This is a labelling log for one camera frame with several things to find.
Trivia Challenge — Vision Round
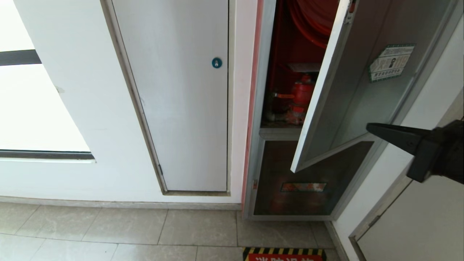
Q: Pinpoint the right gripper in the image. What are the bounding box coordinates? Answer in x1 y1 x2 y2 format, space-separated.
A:
366 119 464 184

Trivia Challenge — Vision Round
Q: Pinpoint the white door with grey frame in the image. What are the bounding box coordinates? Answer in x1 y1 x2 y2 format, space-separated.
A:
348 87 464 261

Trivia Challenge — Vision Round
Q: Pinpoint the glass panel lower cabinet door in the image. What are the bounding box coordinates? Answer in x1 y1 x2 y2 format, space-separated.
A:
253 140 376 217

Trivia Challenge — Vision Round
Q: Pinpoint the grey metal cabinet door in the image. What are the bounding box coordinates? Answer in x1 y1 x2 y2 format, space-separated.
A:
290 0 460 173

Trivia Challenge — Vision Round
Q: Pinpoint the red label on glass door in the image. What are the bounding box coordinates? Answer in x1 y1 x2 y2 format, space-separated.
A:
281 182 327 193

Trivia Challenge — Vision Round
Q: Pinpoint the red fire hose reel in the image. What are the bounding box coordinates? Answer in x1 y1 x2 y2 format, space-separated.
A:
288 0 340 50

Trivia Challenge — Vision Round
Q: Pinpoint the red yellow black floor sticker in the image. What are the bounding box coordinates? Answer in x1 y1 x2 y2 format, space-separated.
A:
242 247 327 261

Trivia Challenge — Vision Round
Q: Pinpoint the green white inspection card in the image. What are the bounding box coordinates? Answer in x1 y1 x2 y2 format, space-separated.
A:
368 43 417 83

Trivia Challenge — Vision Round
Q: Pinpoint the window with dark frame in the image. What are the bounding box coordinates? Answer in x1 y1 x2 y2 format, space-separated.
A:
0 0 96 161

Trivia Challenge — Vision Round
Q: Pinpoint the fire hydrant cabinet metal frame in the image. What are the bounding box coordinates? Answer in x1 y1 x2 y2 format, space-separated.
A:
242 0 464 222

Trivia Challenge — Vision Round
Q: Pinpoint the red fire hydrant valve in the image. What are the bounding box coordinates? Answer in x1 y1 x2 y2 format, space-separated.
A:
269 74 316 126

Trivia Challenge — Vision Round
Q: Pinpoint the white service door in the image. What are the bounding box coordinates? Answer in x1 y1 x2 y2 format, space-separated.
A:
111 0 230 192

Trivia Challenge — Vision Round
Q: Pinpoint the grey service door frame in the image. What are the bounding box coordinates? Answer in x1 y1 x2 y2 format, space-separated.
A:
100 0 236 197

